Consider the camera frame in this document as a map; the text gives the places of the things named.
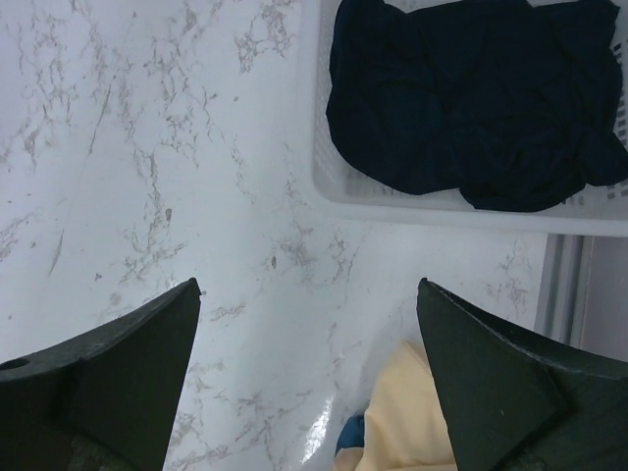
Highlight white plastic basket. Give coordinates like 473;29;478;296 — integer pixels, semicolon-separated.
298;1;627;237

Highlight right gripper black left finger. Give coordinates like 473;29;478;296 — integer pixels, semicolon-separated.
1;279;201;470

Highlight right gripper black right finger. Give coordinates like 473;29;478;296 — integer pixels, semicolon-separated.
417;279;627;470

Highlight navy t-shirt in basket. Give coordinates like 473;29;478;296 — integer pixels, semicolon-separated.
326;1;627;212

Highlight yellow t-shirt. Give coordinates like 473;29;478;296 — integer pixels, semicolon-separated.
333;340;457;470

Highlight folded pink and blue clothes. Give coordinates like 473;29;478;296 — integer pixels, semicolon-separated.
336;414;365;454

